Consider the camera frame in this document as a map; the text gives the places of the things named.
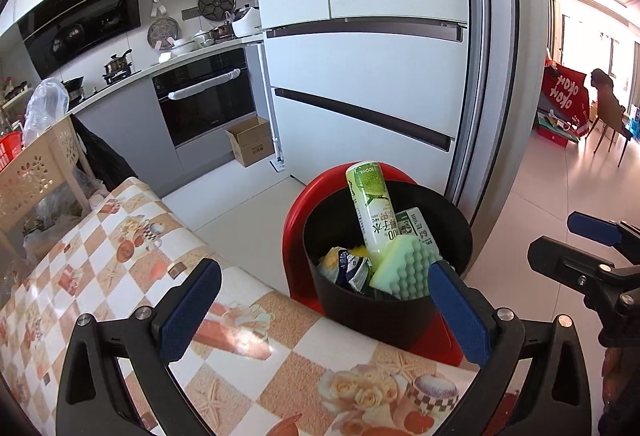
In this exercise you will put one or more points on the open cardboard box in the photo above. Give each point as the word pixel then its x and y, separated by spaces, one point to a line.
pixel 250 144

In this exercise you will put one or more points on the red plastic stool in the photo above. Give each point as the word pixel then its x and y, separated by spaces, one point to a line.
pixel 295 236

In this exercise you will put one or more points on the small green carton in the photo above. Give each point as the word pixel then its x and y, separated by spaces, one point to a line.
pixel 415 226

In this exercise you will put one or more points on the white cooking pot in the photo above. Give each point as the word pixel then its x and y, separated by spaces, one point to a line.
pixel 182 47

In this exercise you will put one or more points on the crumpled clear plastic bags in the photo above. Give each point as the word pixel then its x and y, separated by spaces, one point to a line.
pixel 55 211

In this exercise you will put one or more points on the black trash bin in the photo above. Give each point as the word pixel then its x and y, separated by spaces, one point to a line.
pixel 360 316

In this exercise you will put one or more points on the white rice cooker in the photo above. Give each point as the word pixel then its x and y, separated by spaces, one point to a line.
pixel 245 19

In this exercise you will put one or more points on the black range hood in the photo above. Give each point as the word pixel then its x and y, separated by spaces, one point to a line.
pixel 75 26

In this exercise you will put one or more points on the white mop pole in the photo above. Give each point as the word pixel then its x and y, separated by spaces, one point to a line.
pixel 270 116

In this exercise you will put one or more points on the black cloth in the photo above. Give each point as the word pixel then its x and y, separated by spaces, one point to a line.
pixel 105 156

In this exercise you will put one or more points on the blue plastic bag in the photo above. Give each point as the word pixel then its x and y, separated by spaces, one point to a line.
pixel 340 263

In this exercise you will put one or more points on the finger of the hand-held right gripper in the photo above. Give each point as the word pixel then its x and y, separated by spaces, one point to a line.
pixel 560 258
pixel 592 226

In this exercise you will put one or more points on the white green lotion bottle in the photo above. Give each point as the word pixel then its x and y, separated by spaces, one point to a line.
pixel 372 211

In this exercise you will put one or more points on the dark dining chair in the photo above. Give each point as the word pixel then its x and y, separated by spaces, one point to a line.
pixel 607 101

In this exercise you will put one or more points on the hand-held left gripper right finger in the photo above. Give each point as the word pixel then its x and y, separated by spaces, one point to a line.
pixel 457 311

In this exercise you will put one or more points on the green sponge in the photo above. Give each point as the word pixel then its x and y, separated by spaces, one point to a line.
pixel 405 271

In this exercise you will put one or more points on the steel cooking pot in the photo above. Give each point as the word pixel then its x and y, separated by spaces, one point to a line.
pixel 117 65

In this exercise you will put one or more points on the beige plastic storage rack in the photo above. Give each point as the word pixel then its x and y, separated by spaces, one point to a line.
pixel 30 171

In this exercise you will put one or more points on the black built-in oven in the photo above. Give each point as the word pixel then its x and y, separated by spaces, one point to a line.
pixel 205 104

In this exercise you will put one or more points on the round dark baking pan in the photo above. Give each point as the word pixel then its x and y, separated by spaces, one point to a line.
pixel 216 1

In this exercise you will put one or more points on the large white plastic bag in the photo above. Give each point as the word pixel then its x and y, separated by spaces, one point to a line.
pixel 45 109

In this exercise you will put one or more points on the red plastic basket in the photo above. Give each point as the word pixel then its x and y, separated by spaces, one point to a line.
pixel 10 149

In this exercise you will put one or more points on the white refrigerator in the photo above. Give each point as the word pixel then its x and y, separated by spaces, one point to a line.
pixel 375 66

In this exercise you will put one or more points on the blue storage boxes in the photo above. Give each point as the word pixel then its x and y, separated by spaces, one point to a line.
pixel 632 121

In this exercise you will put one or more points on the red printed banner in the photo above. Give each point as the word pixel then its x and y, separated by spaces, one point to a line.
pixel 562 101

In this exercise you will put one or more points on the round steel steamer rack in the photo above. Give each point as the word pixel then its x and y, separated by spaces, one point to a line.
pixel 162 30

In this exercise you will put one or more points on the dark red pot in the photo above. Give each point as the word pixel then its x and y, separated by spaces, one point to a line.
pixel 222 32

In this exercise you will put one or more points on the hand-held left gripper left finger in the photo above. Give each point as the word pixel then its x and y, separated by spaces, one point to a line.
pixel 192 301

